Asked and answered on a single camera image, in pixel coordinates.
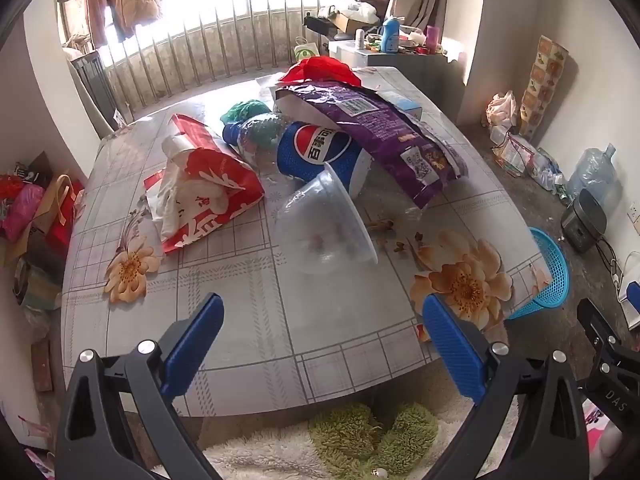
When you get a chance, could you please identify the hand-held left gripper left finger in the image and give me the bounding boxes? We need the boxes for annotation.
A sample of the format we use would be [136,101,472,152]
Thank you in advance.
[55,292,225,480]

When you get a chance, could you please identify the clear plastic cup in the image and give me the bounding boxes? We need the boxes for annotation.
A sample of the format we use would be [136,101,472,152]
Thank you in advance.
[272,162,378,276]

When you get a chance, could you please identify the tile-patterned tall box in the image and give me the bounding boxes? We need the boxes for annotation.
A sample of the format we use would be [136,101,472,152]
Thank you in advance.
[520,35,569,141]

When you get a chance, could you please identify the metal pot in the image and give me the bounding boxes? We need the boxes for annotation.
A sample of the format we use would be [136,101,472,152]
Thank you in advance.
[12,255,63,311]

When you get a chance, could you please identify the metal window railing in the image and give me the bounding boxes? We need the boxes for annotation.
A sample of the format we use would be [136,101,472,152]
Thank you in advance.
[100,0,381,111]

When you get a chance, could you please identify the pink plastic bag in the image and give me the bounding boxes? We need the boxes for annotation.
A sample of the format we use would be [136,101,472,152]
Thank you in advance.
[482,91,518,128]

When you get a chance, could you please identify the red gift bag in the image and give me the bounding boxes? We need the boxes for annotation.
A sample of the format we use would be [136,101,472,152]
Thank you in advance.
[47,175,86,261]

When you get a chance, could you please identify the cardboard box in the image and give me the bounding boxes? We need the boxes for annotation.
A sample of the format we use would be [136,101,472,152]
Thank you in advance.
[332,10,371,36]

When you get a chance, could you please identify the green plastic bag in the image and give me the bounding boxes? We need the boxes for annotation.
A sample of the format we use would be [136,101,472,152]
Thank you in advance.
[221,100,288,150]

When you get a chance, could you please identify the blue plastic basket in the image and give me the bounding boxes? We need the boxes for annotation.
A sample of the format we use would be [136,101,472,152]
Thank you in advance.
[505,227,571,321]

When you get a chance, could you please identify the wooden block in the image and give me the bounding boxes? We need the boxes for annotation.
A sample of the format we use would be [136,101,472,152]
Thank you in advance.
[31,337,53,392]

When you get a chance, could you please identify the blue hanging garment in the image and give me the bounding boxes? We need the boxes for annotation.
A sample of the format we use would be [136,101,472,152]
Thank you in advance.
[112,10,136,43]

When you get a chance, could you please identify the purple snack bag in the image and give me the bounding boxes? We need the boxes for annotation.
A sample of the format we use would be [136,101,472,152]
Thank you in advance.
[274,81,468,210]

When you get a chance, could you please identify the white and blue carton box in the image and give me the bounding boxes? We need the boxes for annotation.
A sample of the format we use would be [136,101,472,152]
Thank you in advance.
[380,91,423,122]

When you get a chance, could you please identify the white and green bag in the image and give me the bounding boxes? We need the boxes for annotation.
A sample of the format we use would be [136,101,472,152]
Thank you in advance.
[294,37,321,63]

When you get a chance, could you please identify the magenta bag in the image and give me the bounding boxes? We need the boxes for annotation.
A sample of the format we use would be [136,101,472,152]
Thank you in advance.
[2,183,46,241]

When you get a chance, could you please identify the blue detergent bottle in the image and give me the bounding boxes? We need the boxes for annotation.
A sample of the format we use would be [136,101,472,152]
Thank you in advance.
[380,16,401,54]

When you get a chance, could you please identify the red and white plastic bag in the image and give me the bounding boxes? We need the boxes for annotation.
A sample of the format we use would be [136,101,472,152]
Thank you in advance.
[144,114,266,256]

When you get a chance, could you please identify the grey cabinet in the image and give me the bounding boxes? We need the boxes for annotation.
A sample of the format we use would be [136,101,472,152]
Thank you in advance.
[327,40,466,111]

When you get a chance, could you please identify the blue paper cup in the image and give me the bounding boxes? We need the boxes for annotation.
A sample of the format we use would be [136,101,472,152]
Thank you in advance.
[276,121,373,198]

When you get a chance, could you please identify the clear bag with red trim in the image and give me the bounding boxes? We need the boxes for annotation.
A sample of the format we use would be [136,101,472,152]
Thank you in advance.
[492,132,538,176]

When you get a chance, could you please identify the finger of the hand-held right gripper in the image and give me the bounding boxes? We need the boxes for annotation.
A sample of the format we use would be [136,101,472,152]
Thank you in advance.
[577,299,623,356]

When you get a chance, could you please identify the black cable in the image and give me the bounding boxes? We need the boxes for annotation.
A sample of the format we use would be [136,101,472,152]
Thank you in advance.
[595,240,626,281]

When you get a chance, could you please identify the large water jug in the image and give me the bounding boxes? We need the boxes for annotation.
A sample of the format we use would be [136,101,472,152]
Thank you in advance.
[567,143,618,206]

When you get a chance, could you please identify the clear bottle with blue label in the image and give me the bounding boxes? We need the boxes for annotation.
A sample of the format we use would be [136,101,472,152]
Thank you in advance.
[222,114,293,168]

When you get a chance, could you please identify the dark rice cooker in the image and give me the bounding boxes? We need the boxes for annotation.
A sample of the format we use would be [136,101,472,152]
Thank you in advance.
[560,189,608,253]

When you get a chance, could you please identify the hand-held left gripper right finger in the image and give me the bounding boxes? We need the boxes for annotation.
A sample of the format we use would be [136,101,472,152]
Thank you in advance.
[423,294,591,480]

